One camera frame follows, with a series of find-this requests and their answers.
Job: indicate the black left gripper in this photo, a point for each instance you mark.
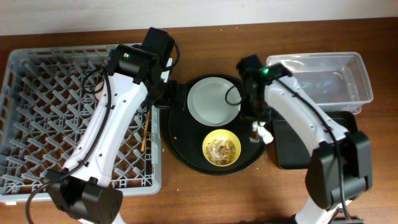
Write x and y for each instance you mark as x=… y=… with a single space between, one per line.
x=173 y=96

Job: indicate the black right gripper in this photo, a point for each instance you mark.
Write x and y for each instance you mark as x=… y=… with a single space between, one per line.
x=254 y=113

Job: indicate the wooden chopstick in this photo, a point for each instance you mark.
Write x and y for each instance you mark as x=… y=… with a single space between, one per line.
x=143 y=145

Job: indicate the white napkin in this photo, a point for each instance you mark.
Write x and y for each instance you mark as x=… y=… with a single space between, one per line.
x=259 y=132

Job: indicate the yellow bowl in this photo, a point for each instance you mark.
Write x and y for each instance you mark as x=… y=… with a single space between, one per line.
x=222 y=134

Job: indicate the food scraps and rice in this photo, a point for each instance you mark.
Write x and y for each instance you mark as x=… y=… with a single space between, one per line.
x=220 y=151

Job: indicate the pink plastic cup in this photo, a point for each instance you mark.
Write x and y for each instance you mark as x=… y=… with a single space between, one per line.
x=98 y=90

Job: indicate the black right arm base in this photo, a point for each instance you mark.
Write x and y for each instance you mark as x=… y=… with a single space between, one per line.
x=341 y=221

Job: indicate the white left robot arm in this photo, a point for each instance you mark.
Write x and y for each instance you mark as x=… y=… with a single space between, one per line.
x=132 y=78

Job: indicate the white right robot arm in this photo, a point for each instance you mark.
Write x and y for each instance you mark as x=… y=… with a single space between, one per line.
x=340 y=168

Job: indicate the grey plastic dishwasher rack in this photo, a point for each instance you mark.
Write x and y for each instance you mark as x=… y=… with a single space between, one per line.
x=44 y=113

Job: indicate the grey round plate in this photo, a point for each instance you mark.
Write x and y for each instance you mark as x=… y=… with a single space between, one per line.
x=211 y=101

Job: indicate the black round tray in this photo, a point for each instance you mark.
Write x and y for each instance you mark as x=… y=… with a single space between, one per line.
x=185 y=136

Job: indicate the clear plastic bin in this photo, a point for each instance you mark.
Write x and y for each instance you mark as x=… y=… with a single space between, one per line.
x=336 y=81

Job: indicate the black rectangular tray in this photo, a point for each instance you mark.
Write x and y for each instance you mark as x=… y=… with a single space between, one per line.
x=291 y=152

